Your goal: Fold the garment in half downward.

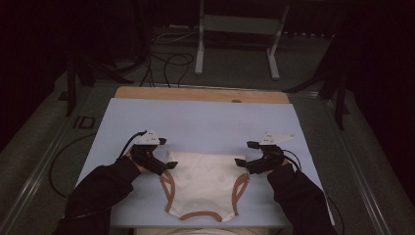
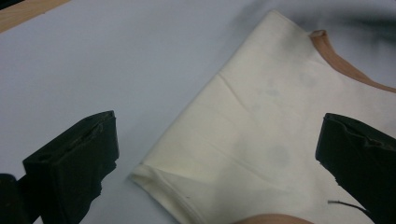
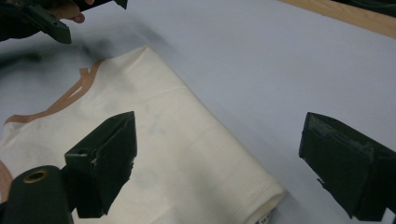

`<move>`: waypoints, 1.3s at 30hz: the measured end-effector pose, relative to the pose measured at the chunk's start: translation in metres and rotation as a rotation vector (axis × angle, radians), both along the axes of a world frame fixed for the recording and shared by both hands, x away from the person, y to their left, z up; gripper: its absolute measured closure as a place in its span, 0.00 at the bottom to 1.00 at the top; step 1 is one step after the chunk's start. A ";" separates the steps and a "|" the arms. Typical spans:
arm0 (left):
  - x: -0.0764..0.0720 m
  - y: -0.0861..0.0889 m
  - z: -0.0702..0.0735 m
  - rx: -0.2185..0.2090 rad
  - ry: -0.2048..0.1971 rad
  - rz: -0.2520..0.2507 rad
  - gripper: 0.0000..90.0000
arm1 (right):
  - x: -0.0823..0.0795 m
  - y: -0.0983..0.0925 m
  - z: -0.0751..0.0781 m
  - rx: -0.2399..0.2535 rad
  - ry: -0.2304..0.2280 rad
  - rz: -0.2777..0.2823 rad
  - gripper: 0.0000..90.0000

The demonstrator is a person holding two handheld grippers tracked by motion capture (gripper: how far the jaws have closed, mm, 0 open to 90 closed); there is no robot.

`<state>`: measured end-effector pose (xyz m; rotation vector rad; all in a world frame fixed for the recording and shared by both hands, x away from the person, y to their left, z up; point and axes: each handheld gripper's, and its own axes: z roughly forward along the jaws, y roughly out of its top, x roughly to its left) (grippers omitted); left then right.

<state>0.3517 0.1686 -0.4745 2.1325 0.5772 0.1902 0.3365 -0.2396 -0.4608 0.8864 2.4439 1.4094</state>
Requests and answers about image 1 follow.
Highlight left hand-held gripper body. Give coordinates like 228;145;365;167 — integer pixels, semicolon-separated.
130;129;168;176

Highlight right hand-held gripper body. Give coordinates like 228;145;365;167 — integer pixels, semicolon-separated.
246;131;297;175

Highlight cream baby bodysuit brown trim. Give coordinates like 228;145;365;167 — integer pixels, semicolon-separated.
159;150;251;223

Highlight person's right hand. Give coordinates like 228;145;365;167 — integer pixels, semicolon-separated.
266;159;292;176

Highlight person's left hand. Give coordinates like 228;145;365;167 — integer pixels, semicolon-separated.
124;148;145;174

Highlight light blue table mat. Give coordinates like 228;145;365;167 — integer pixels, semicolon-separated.
77;97;335;228

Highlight black tripod stand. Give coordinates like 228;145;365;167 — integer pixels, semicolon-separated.
282;32;350;131
58;53;135;118

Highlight white metal stand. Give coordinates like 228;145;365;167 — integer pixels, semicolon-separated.
194;0;291;81

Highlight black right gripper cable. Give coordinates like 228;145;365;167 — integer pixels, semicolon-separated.
282;149;346;235

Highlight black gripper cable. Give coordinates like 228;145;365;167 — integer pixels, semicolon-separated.
48;130;148;201
282;149;346;235

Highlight black floor cables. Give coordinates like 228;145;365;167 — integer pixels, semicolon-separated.
139;28;196;89

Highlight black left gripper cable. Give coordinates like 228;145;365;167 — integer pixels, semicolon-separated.
48;130;148;201

